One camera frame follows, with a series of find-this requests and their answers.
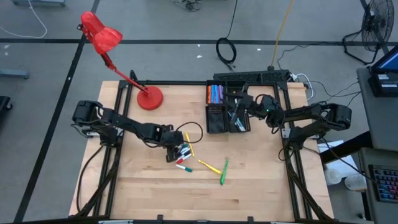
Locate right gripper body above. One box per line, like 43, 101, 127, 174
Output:
240, 92, 266, 118

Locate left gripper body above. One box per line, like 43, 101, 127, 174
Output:
160, 124, 185, 150

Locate slim yellow highlighter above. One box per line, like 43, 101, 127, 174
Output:
198, 159, 223, 175
184, 131, 196, 157

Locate black plastic mesh basket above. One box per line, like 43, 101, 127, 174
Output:
225, 80, 248, 108
205, 105, 229, 134
226, 106, 252, 134
206, 80, 227, 106

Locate black perforated panel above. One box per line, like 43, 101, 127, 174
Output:
213, 69, 290, 84

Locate red desk lamp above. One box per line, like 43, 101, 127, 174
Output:
76, 11, 164, 111

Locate slim green highlighter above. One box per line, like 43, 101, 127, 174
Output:
220, 157, 230, 186

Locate white paper sheet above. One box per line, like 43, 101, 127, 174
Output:
317, 139, 358, 180

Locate clear plastic cup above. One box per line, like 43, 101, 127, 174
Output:
344, 174, 368, 192
324, 167, 343, 186

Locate grey desk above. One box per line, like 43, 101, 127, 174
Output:
356, 67, 398, 152

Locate black device box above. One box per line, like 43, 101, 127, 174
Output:
368, 72, 398, 98

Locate laptop with blue screen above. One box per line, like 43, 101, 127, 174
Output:
371, 45, 398, 74

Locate black floor fan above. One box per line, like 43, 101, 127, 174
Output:
341, 0, 396, 66

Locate backlit keyboard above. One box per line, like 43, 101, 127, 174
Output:
368, 164, 398, 203

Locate grey desk foot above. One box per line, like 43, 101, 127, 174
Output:
0, 68, 30, 80
11, 0, 67, 7

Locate black camera cable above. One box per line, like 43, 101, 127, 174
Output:
175, 121, 204, 144

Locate coiled black cable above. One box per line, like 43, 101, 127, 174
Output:
215, 0, 239, 71

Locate black aluminium table frame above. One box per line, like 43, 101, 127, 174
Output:
74, 70, 335, 224

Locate white power cable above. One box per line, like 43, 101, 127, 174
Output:
290, 73, 315, 100

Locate yellow power cord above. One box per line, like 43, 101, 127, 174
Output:
270, 0, 295, 68

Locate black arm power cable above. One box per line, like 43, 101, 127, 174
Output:
76, 144, 105, 215

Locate white floor cable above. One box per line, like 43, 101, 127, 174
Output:
0, 0, 48, 40

